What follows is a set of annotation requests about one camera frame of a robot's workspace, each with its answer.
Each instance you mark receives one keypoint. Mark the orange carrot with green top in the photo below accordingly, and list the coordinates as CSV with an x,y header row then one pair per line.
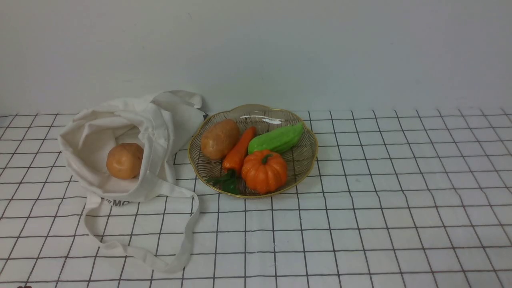
x,y
232,164

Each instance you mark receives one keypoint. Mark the round brown potato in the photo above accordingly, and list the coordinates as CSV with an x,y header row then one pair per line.
x,y
124,161

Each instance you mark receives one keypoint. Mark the white canvas tote bag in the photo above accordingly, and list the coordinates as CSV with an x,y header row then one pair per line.
x,y
162,124

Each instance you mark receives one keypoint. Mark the gold wire basket plate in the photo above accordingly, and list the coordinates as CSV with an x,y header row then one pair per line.
x,y
300,158

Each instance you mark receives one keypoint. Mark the small orange pumpkin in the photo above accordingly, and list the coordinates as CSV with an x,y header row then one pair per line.
x,y
264,171

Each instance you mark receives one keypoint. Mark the green bitter gourd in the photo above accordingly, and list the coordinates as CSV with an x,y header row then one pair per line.
x,y
279,140

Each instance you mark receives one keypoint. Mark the oval brown potato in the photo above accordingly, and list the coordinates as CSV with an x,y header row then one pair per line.
x,y
219,139

